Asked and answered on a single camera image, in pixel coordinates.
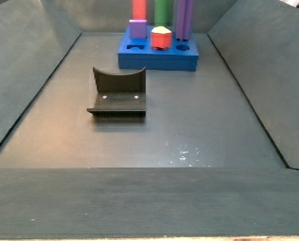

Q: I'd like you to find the red square peg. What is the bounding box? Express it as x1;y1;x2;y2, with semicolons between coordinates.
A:
132;0;146;20

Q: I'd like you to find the red pentagon peg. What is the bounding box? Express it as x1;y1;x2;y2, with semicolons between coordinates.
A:
150;26;172;50

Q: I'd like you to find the green cylinder peg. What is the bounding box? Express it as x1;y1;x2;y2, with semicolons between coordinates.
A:
154;0;170;26

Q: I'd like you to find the black curved fixture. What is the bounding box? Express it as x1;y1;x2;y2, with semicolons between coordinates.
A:
86;69;145;116

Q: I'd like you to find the small purple square peg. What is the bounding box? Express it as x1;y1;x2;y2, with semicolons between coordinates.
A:
129;20;146;39

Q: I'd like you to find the blue shape sorter base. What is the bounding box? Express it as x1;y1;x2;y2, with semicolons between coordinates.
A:
117;25;198;72

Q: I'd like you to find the purple star-profile bar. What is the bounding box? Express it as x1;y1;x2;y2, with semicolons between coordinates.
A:
174;0;193;40

